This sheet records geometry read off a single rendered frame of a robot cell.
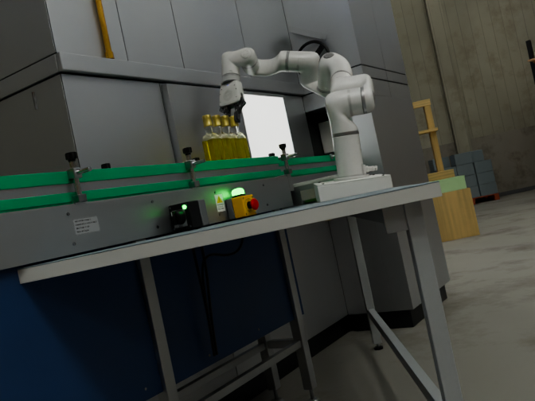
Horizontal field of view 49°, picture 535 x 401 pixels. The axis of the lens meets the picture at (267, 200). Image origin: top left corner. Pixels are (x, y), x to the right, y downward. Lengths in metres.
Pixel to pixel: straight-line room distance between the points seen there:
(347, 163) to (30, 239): 1.10
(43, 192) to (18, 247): 0.16
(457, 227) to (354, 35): 3.97
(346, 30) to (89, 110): 1.61
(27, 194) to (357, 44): 2.13
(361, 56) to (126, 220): 1.89
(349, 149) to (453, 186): 4.80
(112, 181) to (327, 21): 1.91
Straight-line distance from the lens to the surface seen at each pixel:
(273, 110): 2.97
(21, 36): 2.23
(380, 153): 3.13
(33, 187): 1.53
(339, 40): 3.26
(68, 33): 2.15
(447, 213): 6.81
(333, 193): 2.00
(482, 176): 12.27
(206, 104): 2.52
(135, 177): 1.75
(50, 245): 1.50
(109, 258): 1.39
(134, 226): 1.68
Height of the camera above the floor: 0.77
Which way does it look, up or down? 1 degrees up
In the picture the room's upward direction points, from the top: 12 degrees counter-clockwise
